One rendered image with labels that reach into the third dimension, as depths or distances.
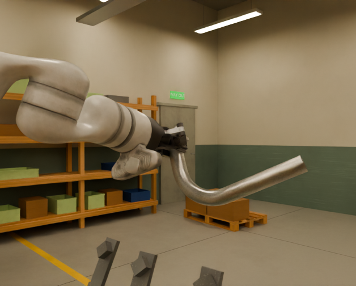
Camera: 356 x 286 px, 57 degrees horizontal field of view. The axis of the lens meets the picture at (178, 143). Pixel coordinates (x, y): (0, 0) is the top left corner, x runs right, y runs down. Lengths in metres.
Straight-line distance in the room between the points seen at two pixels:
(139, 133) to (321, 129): 6.57
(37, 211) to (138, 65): 3.38
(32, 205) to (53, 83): 4.82
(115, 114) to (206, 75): 7.76
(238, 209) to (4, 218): 3.30
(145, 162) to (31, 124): 0.18
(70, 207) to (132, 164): 4.91
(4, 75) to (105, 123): 0.14
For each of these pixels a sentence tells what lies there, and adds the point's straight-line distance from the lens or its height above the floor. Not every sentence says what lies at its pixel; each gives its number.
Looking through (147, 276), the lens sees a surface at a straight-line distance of 0.79.
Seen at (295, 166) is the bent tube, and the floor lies 1.35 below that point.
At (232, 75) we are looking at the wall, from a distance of 8.25.
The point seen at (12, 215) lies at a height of 0.35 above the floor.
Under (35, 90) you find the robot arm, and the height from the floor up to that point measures 1.46.
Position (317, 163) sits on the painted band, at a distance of 7.06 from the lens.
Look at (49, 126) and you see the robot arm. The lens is 0.41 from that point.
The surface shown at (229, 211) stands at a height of 0.28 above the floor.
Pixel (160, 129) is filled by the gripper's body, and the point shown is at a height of 1.42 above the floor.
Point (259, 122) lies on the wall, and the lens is 7.68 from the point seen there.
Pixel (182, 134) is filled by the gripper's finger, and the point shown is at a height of 1.41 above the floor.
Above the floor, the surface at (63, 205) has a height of 0.39.
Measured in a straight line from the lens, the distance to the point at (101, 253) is 0.91.
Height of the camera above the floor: 1.40
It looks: 1 degrees down
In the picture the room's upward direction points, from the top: straight up
